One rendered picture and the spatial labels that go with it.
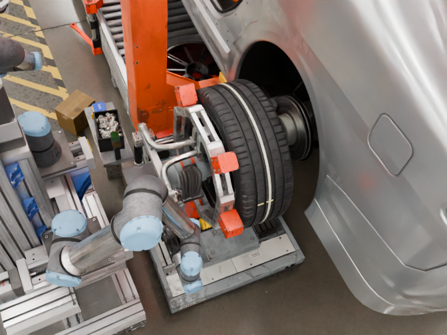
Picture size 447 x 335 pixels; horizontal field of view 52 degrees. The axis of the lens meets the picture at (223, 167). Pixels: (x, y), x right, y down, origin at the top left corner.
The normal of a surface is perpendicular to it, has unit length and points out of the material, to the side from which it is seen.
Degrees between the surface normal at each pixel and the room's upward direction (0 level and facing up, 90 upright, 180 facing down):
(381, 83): 80
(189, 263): 0
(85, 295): 0
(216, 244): 0
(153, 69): 90
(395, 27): 47
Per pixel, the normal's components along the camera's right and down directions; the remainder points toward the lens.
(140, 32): 0.40, 0.78
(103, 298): 0.11, -0.57
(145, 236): 0.13, 0.78
